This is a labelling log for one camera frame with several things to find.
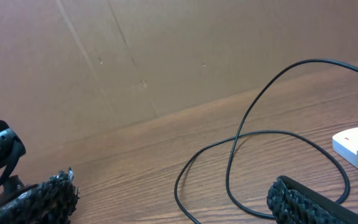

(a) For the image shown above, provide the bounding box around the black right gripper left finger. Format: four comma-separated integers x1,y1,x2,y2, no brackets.
0,169,79,224

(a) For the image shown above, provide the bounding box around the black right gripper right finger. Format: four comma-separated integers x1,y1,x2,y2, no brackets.
267,175,358,224

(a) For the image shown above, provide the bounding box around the black charger cable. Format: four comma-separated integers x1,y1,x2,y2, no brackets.
174,58,358,224

